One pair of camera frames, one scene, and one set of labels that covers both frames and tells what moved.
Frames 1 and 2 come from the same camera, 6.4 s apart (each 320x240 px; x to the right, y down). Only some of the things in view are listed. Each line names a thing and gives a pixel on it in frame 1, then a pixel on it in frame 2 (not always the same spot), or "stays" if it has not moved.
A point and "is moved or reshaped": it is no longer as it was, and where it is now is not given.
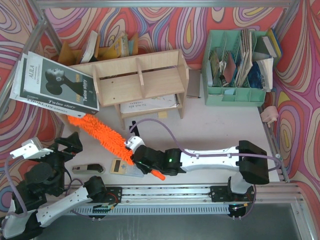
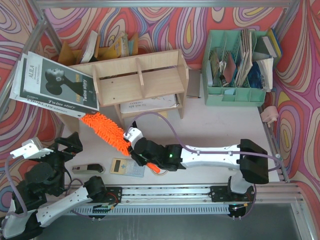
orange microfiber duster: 97,130 is moved or reshaped
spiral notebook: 167,102 stays
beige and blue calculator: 118,167 stays
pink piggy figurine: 269,114 stays
